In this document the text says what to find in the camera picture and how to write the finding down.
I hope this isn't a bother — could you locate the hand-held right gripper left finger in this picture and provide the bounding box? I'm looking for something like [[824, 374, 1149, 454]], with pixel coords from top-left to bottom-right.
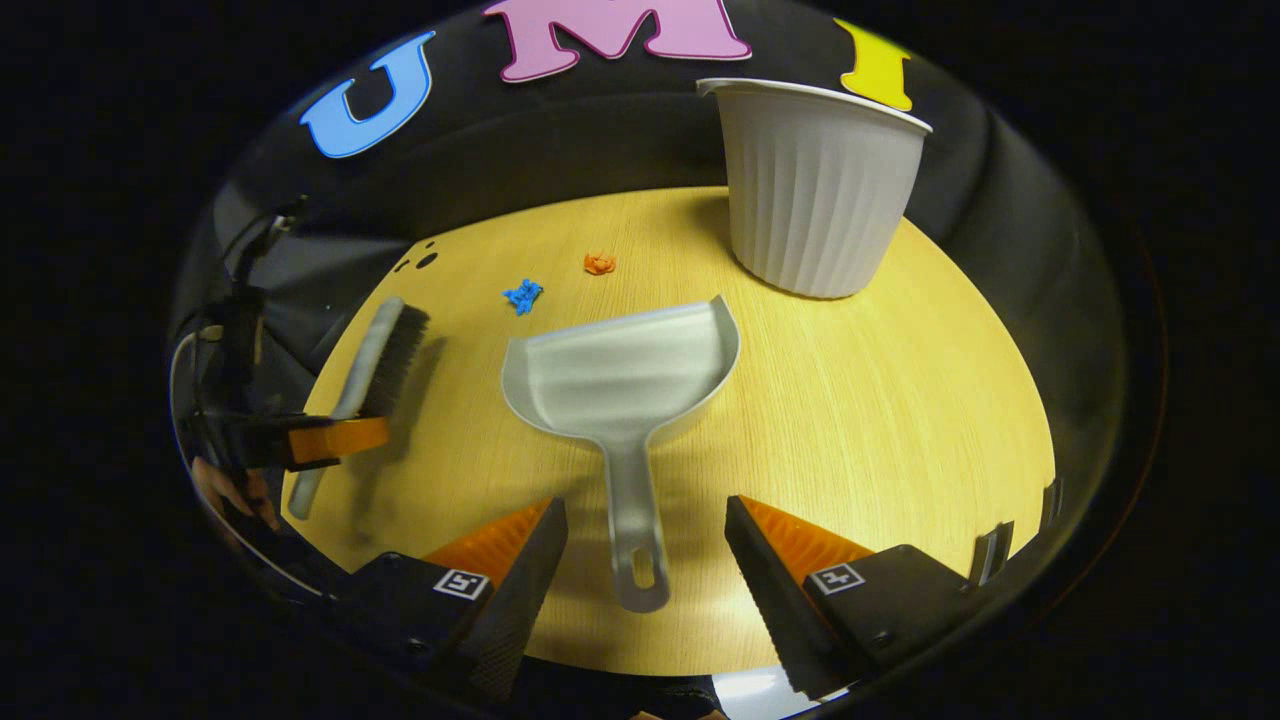
[[325, 497, 570, 703]]

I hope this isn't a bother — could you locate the black backdrop cloth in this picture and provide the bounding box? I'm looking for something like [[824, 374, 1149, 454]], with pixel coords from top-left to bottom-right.
[[170, 0, 1126, 561]]

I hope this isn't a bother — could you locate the white ribbed garbage bin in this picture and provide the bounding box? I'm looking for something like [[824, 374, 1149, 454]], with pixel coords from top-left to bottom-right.
[[697, 78, 933, 300]]

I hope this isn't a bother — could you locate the white plastic dustpan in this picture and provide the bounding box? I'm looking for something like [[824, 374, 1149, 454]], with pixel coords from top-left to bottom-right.
[[500, 295, 742, 614]]

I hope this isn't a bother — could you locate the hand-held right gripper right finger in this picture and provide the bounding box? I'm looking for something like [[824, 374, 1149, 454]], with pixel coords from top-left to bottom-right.
[[724, 494, 991, 701]]

